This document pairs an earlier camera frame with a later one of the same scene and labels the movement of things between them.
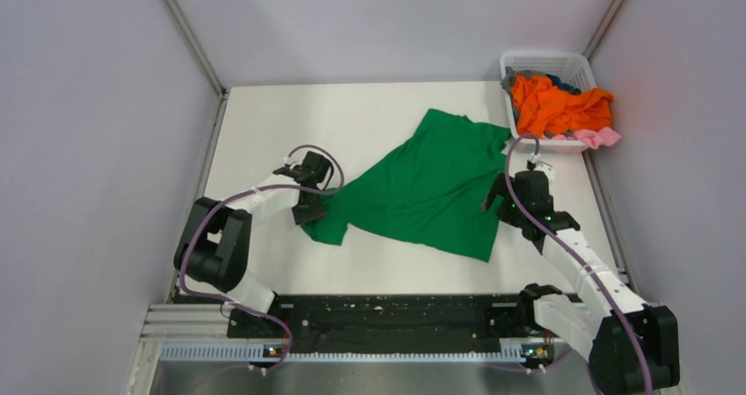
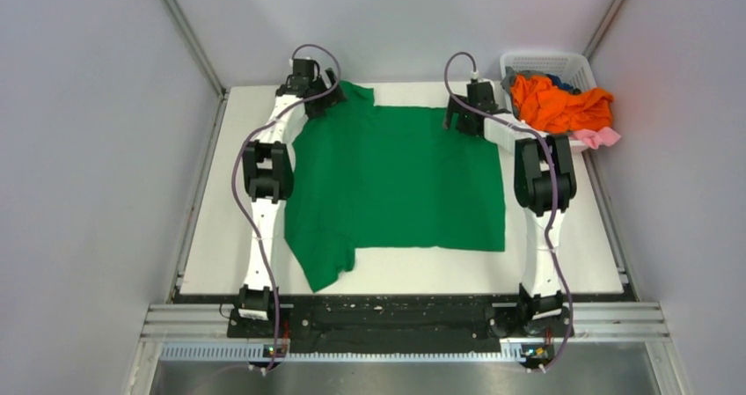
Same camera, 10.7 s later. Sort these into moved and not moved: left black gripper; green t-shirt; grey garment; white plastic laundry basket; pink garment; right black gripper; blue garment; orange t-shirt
Moved: left black gripper; right black gripper; green t-shirt
Not moved: grey garment; orange t-shirt; white plastic laundry basket; pink garment; blue garment
